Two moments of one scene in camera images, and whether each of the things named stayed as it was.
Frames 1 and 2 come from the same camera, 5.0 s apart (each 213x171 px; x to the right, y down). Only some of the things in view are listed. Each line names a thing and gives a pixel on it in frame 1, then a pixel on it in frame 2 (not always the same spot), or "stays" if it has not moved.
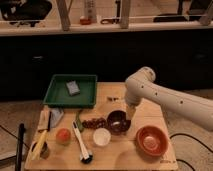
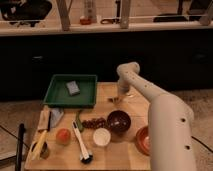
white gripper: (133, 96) → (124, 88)
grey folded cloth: (55, 116) stays
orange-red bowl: (151, 140) stays
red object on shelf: (84, 20) stays
